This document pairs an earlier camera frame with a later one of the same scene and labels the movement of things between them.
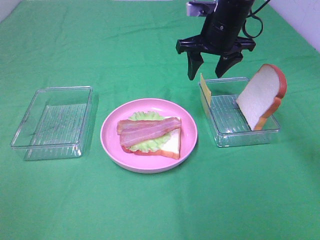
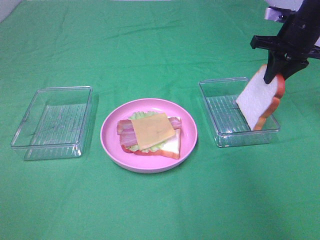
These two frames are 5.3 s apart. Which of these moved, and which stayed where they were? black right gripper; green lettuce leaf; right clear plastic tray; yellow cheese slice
Moved: yellow cheese slice; black right gripper
Stayed: right clear plastic tray; green lettuce leaf
